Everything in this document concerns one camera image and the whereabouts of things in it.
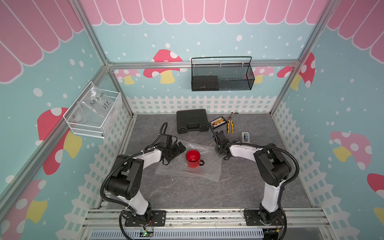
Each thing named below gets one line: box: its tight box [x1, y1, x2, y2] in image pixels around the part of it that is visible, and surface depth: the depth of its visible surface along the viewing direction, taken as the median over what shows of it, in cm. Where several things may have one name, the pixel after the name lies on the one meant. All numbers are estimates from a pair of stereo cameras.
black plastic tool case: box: [176, 109, 210, 134], surface depth 114 cm
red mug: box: [185, 149, 205, 169], surface depth 94 cm
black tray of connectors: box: [209, 116, 227, 128], surface depth 115 cm
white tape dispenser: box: [241, 131, 250, 144], surface depth 103 cm
